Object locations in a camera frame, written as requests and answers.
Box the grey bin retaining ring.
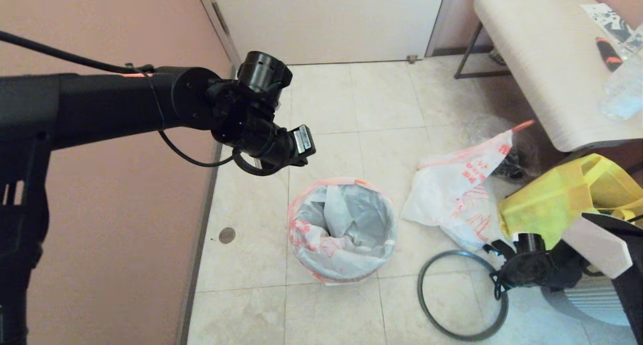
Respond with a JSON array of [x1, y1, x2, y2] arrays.
[[417, 250, 509, 341]]

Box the white plastic bag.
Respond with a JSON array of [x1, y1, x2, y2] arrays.
[[402, 120, 535, 253]]

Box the white trash bag red cartoon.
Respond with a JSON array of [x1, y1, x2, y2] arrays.
[[287, 178, 398, 285]]

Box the yellow fabric tote bag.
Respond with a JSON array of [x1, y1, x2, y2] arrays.
[[497, 153, 643, 250]]

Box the grey ribbed round object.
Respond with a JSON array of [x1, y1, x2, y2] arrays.
[[548, 275, 631, 328]]

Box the white door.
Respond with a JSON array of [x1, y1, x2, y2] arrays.
[[207, 0, 448, 67]]

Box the large clear plastic bottle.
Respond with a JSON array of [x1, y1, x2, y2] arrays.
[[598, 26, 643, 123]]

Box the beige bench metal legs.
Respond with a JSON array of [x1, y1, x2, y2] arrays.
[[455, 0, 643, 154]]

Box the black orange utility knife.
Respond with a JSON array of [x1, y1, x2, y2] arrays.
[[596, 38, 623, 73]]

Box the black white printed leaflet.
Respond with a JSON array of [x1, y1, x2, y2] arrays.
[[579, 5, 641, 51]]

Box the grey wall baseboard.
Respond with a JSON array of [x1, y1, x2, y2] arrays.
[[176, 144, 224, 345]]

